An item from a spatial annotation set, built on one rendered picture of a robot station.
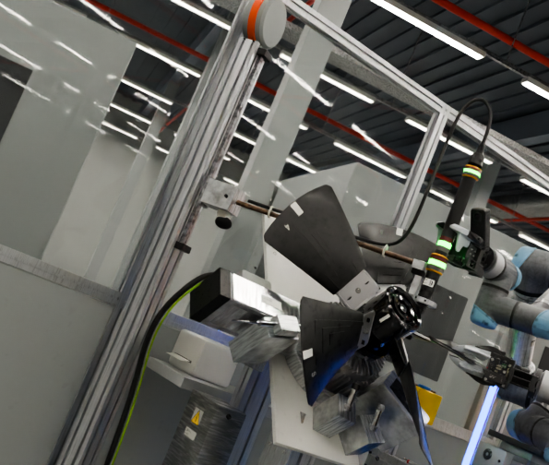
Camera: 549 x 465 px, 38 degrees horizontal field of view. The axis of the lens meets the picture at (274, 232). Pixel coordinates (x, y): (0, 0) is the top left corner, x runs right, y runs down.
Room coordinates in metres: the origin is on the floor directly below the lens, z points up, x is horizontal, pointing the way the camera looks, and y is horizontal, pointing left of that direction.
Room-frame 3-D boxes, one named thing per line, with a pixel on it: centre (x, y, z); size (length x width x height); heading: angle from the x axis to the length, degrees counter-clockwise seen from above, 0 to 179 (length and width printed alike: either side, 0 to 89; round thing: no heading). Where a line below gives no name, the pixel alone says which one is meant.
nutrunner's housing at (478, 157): (1.94, -0.40, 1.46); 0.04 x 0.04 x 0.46
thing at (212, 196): (2.19, 0.17, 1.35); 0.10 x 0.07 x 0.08; 66
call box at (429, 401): (2.38, -0.56, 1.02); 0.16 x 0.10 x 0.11; 31
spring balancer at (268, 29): (2.23, 0.26, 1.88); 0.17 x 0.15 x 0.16; 121
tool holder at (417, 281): (1.95, -0.39, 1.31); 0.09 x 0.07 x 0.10; 66
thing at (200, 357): (2.34, 0.06, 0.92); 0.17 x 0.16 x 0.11; 31
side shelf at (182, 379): (2.35, -0.02, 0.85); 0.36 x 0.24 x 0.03; 121
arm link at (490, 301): (2.12, -0.62, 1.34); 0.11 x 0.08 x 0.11; 58
